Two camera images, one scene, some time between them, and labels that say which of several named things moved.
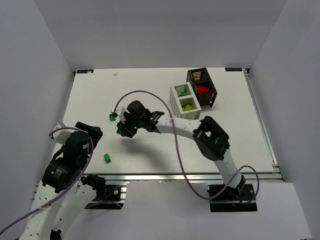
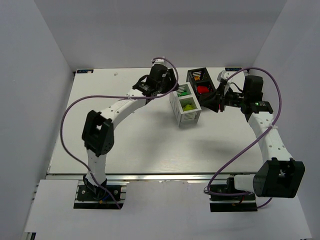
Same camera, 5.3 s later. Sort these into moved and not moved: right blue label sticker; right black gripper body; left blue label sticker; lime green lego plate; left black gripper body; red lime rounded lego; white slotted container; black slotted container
Moved: right black gripper body; left black gripper body
Not moved: left blue label sticker; black slotted container; lime green lego plate; red lime rounded lego; right blue label sticker; white slotted container
